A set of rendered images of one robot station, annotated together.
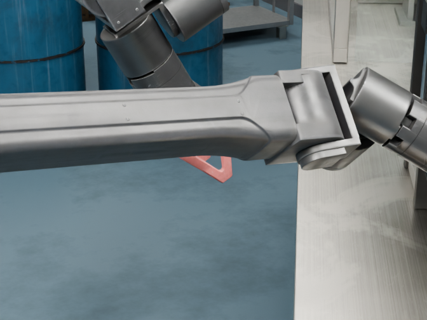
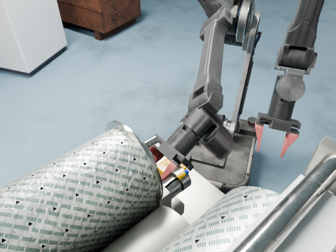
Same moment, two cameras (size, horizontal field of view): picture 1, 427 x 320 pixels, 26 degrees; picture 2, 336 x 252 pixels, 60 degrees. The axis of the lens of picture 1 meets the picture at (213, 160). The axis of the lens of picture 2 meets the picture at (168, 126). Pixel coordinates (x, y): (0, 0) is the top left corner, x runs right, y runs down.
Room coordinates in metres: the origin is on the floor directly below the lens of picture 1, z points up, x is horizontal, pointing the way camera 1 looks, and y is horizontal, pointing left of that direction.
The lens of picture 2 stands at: (1.11, -0.56, 1.60)
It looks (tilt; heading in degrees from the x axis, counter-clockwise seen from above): 42 degrees down; 133
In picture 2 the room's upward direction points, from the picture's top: straight up
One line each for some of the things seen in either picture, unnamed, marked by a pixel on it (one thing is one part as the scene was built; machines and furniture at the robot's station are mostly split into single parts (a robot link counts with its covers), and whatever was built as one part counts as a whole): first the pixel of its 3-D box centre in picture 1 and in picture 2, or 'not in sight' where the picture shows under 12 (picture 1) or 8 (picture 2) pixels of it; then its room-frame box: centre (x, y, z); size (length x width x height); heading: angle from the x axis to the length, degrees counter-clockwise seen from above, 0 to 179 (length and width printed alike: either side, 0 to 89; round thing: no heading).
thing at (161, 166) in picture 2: not in sight; (170, 168); (0.72, -0.13, 0.91); 0.07 x 0.07 x 0.02; 85
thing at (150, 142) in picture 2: not in sight; (149, 142); (0.86, -0.34, 1.27); 0.03 x 0.01 x 0.01; 85
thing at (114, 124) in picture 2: not in sight; (132, 162); (0.86, -0.38, 1.25); 0.15 x 0.01 x 0.15; 175
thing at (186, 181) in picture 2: not in sight; (180, 179); (0.90, -0.31, 1.18); 0.04 x 0.02 x 0.04; 175
